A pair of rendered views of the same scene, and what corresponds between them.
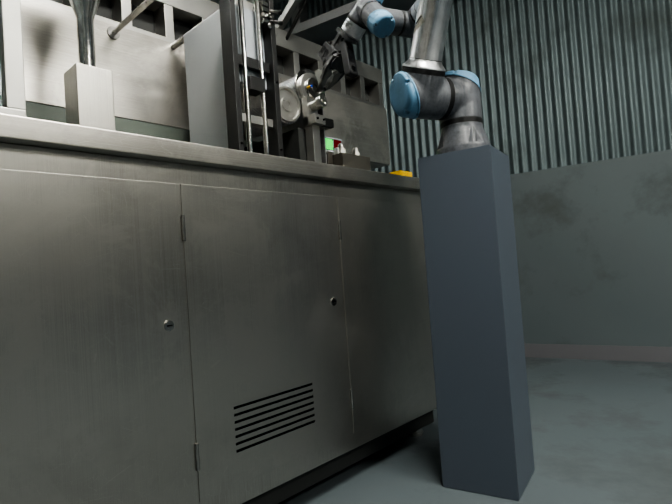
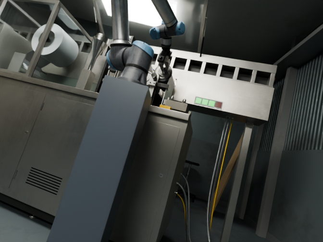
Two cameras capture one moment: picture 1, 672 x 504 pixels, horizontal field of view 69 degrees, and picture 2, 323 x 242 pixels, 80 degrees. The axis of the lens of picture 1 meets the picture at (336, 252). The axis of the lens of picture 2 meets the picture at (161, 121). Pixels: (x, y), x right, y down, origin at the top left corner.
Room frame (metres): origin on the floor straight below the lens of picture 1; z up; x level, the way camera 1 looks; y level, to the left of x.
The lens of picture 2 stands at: (1.11, -1.26, 0.65)
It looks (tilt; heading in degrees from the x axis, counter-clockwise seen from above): 9 degrees up; 61
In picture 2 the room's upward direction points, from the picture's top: 16 degrees clockwise
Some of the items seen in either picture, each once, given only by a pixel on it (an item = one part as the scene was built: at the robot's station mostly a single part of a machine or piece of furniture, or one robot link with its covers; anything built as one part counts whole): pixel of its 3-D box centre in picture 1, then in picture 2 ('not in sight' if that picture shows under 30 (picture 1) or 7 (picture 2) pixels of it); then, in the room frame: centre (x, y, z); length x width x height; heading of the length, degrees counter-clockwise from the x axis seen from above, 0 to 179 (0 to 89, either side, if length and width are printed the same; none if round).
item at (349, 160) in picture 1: (319, 172); (178, 112); (1.96, 0.04, 1.00); 0.40 x 0.16 x 0.06; 47
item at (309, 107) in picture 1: (316, 140); (150, 92); (1.67, 0.04, 1.05); 0.06 x 0.05 x 0.31; 47
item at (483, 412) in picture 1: (476, 316); (100, 180); (1.38, -0.38, 0.45); 0.20 x 0.20 x 0.90; 57
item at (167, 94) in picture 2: (302, 138); (167, 95); (1.85, 0.10, 1.11); 0.23 x 0.01 x 0.18; 47
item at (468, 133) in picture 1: (462, 139); (133, 78); (1.38, -0.38, 0.95); 0.15 x 0.15 x 0.10
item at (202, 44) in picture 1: (206, 106); not in sight; (1.58, 0.39, 1.17); 0.34 x 0.05 x 0.54; 47
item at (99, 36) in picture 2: not in sight; (100, 40); (1.27, 0.61, 1.50); 0.14 x 0.14 x 0.06
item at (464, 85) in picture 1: (457, 98); (139, 57); (1.38, -0.37, 1.07); 0.13 x 0.12 x 0.14; 114
